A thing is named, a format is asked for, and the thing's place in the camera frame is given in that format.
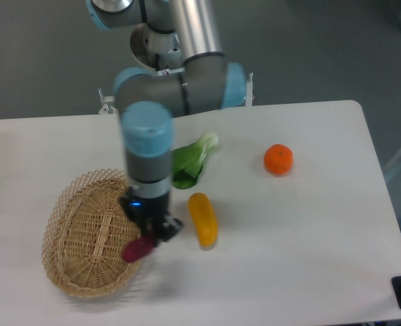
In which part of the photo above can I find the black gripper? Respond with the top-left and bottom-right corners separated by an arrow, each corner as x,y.
118,189 -> 184,242

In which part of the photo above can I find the purple sweet potato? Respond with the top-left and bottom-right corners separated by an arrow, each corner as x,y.
121,235 -> 155,264

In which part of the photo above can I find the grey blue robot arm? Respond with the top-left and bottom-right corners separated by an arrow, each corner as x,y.
86,1 -> 246,245

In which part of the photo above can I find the woven wicker basket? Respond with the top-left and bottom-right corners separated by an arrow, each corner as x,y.
41,169 -> 140,299

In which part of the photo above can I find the yellow squash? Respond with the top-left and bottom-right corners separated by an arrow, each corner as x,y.
188,193 -> 218,248

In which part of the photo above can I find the green bok choy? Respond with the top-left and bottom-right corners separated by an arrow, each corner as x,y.
172,132 -> 220,189

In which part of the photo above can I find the orange mandarin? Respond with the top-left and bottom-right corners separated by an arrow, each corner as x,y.
263,144 -> 294,175

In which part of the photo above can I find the white metal base frame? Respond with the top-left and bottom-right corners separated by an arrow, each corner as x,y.
98,72 -> 255,114

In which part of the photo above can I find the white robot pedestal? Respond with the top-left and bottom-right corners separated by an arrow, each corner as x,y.
130,24 -> 185,75

